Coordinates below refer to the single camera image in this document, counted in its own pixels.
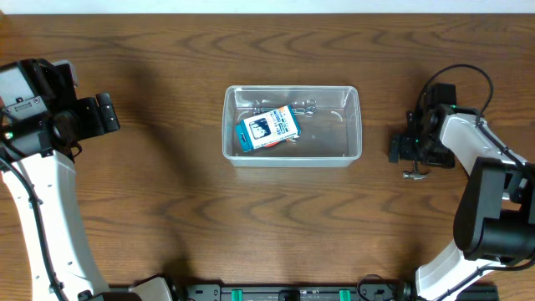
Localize small claw hammer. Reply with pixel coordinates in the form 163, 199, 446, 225
402, 110, 431, 181

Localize clear plastic container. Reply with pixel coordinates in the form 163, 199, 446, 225
222, 85, 363, 168

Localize silver wrench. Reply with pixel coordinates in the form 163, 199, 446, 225
252, 99, 317, 115

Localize red handled pliers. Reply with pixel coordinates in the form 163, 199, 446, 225
263, 137, 298, 148

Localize blue white product box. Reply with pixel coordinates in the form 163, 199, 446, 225
235, 105, 301, 152

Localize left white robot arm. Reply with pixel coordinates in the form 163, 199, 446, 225
1, 93, 120, 300

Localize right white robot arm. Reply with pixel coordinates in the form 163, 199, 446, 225
390, 104, 534, 300

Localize black mounting rail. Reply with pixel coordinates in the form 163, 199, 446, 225
108, 273, 500, 301

